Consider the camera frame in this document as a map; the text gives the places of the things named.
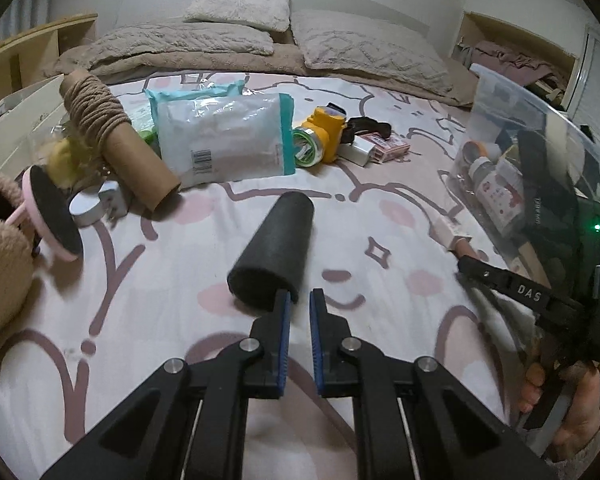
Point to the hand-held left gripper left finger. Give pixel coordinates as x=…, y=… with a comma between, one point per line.
x=282, y=345

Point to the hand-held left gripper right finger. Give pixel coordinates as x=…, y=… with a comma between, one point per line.
x=317, y=345

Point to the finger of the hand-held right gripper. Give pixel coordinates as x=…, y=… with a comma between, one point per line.
x=520, y=290

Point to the lip gloss tube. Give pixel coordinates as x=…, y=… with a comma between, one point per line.
x=455, y=232

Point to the black foam cylinder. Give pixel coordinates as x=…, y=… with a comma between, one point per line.
x=275, y=245

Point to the clear plastic container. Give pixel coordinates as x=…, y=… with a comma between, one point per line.
x=495, y=95

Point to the wet wipes pack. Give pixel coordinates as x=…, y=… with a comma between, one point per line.
x=220, y=135

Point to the white charger plug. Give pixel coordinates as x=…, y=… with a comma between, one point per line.
x=112, y=202

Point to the person's right hand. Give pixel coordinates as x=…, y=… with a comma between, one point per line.
x=582, y=405

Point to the printed blanket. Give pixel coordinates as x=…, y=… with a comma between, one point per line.
x=380, y=310

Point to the white bottle pink label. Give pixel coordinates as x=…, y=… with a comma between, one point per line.
x=497, y=195

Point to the orange tape roll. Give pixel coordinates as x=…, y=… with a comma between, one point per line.
x=472, y=150

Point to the pink card box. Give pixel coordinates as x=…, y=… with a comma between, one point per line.
x=387, y=146

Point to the white adapter box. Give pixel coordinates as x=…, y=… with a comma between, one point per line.
x=355, y=152

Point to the beige duvet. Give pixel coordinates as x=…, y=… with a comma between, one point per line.
x=460, y=87

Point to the yellow flashlight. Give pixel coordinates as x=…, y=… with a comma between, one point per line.
x=325, y=132

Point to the pile of clothes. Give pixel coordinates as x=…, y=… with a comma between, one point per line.
x=505, y=60

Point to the white round tin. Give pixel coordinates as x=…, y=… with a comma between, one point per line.
x=85, y=208

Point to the small green object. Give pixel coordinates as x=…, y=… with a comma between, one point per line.
x=149, y=136

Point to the wooden closet niche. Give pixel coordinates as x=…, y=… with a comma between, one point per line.
x=510, y=27

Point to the cardboard tube with yarn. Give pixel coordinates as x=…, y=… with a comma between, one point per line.
x=120, y=145

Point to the pink round mirror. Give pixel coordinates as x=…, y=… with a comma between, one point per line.
x=55, y=215

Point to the quilted grey pillow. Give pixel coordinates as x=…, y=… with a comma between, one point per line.
x=370, y=55
x=180, y=45

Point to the yellow plush toy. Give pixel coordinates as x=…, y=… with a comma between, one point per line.
x=65, y=160

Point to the beige fuzzy slipper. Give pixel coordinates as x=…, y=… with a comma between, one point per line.
x=0, y=192
x=2, y=280

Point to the white storage box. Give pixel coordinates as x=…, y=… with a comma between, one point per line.
x=25, y=120

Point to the fluffy pillow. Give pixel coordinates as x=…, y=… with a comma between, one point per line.
x=240, y=2

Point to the wooden shelf unit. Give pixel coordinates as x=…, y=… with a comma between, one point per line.
x=30, y=45

